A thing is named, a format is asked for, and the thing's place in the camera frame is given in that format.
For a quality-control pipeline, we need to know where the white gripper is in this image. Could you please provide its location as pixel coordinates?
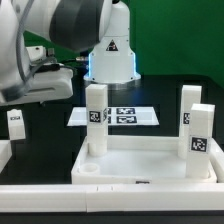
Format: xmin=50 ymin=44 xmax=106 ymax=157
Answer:
xmin=0 ymin=68 xmax=73 ymax=106

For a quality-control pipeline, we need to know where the white desk top tray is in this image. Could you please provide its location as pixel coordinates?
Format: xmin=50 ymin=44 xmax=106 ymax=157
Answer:
xmin=71 ymin=135 xmax=224 ymax=184

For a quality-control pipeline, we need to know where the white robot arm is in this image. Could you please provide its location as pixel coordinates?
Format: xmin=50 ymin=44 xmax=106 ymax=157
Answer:
xmin=0 ymin=0 xmax=140 ymax=106

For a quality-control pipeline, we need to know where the white marker sheet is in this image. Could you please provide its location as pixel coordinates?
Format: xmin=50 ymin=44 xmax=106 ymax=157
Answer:
xmin=67 ymin=107 xmax=159 ymax=126

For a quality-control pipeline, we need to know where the white front fence bar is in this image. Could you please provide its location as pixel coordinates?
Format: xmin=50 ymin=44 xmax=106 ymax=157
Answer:
xmin=0 ymin=183 xmax=224 ymax=212

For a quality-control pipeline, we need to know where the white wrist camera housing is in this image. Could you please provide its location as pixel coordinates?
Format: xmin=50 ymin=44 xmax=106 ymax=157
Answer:
xmin=24 ymin=46 xmax=56 ymax=65

